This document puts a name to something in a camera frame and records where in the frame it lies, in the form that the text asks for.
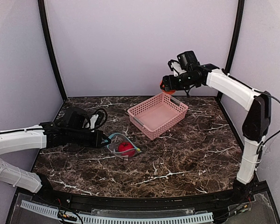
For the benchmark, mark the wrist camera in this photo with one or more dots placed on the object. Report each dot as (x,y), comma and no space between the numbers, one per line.
(175,67)
(96,120)

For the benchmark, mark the clear acrylic plate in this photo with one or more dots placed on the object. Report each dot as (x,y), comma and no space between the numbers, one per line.
(143,214)

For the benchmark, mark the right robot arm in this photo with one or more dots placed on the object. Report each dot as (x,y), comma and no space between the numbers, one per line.
(189,73)

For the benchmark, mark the pink plastic basket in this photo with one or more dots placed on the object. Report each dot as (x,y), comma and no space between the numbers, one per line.
(158,114)

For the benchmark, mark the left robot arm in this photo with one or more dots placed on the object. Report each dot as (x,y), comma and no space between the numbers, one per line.
(76,127)

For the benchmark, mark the black corner post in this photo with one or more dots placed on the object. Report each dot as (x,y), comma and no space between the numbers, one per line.
(235,35)
(50,50)

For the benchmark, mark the black front frame rail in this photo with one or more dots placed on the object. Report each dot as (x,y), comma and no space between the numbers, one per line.
(204,202)

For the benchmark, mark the white slotted cable duct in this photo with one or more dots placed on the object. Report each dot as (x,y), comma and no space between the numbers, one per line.
(186,216)

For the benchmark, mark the red toy fruit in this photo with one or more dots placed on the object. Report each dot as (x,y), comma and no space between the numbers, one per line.
(126,149)

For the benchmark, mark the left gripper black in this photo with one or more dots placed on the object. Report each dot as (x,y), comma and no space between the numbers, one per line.
(93,138)

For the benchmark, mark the right black corner post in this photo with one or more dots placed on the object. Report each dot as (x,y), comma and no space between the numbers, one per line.
(235,35)

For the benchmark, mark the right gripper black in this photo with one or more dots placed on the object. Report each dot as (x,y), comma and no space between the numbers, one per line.
(171,82)

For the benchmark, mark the left black corner post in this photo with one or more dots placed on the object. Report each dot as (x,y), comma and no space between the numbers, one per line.
(50,50)

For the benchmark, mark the clear zip top bag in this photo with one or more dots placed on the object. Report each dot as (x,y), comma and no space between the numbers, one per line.
(118,138)

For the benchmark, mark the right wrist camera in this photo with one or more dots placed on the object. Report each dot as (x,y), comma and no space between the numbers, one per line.
(175,67)

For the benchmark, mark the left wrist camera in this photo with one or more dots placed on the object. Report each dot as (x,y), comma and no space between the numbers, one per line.
(96,120)

